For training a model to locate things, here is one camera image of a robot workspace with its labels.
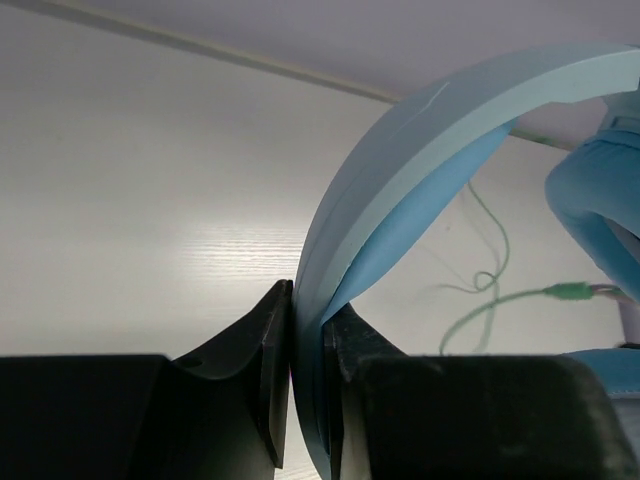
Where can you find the light blue headphones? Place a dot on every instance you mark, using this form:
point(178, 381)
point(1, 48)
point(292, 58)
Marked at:
point(406, 170)

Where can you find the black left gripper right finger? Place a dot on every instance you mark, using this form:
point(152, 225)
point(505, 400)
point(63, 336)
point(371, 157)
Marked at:
point(396, 416)

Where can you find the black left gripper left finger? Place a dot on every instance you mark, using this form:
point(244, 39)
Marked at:
point(216, 412)

